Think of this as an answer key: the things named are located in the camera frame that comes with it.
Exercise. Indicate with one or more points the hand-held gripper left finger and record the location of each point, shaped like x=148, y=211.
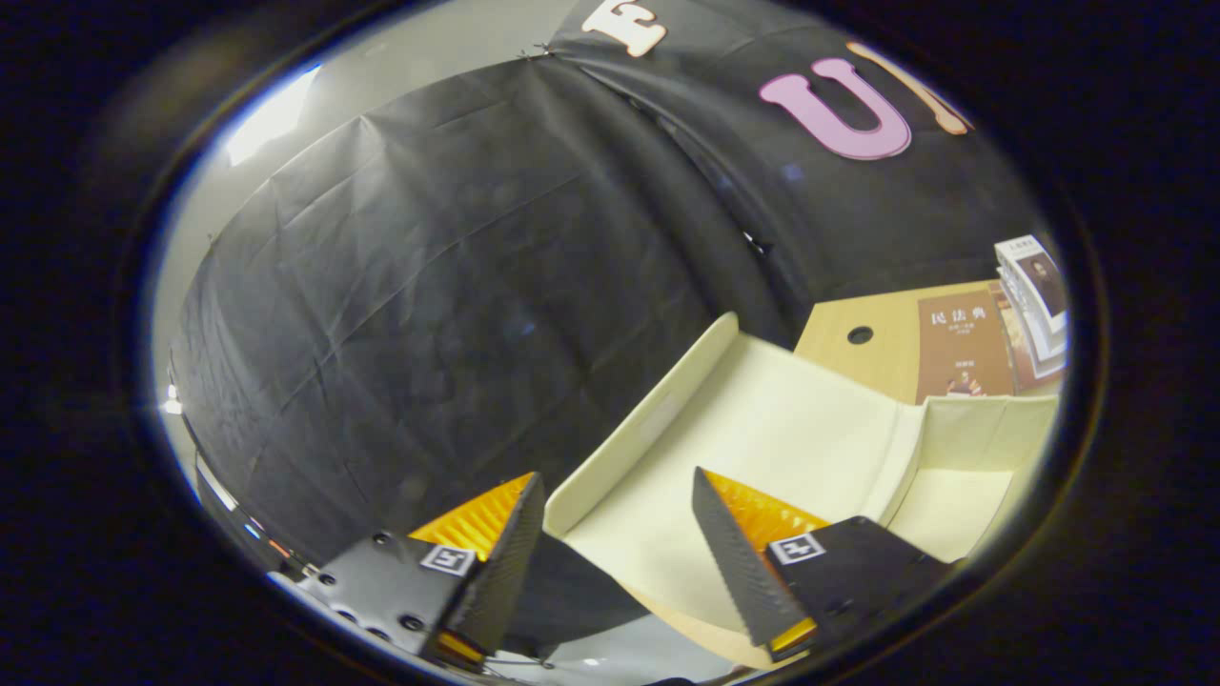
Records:
x=505, y=572

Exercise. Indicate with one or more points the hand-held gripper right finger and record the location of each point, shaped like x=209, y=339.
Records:
x=734, y=562

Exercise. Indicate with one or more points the cream fabric storage box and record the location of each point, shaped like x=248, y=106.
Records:
x=782, y=429

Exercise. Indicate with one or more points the black backdrop cloth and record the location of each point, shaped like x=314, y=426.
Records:
x=429, y=286

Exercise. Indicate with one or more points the brown cover book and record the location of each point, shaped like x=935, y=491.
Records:
x=963, y=353

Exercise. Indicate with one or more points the patterned cover book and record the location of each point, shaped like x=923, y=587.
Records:
x=1025, y=367

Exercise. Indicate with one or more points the plain white book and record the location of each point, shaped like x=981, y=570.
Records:
x=1039, y=338

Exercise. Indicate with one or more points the white portrait cover book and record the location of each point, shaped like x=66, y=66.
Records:
x=1044, y=281

